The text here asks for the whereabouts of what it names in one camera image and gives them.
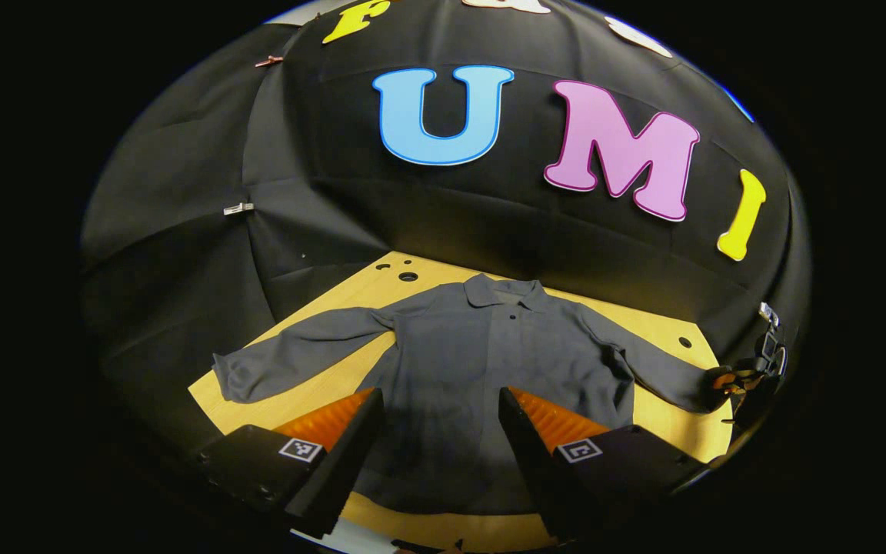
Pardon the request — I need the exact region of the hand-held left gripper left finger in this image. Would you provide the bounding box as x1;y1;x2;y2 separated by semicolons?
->
197;387;386;539

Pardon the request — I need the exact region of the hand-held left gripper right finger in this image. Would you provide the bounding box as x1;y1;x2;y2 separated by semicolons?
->
498;385;709;543

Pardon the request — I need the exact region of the grey long-sleeved shirt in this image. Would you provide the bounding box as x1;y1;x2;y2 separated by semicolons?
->
212;273;732;516

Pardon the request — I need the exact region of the black backdrop cloth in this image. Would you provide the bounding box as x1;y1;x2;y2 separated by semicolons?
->
80;0;811;462

